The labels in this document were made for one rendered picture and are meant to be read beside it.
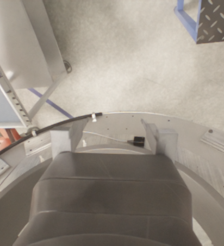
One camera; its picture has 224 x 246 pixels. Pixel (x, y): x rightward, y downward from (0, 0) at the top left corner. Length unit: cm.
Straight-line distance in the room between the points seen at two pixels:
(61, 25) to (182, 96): 101
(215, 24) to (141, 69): 76
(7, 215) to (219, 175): 77
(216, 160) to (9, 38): 116
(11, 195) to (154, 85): 112
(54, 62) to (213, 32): 96
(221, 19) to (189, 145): 44
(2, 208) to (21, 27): 85
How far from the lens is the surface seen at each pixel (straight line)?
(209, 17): 65
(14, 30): 115
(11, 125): 95
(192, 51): 132
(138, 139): 75
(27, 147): 93
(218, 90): 151
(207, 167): 71
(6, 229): 85
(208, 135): 77
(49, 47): 127
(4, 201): 77
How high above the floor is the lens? 121
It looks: 48 degrees down
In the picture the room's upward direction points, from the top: 167 degrees counter-clockwise
